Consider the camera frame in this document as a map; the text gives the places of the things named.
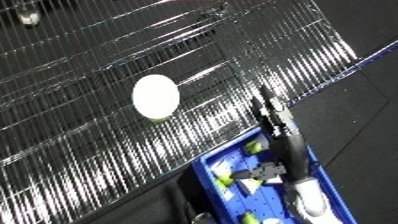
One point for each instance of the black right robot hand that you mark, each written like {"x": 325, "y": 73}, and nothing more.
{"x": 291, "y": 146}

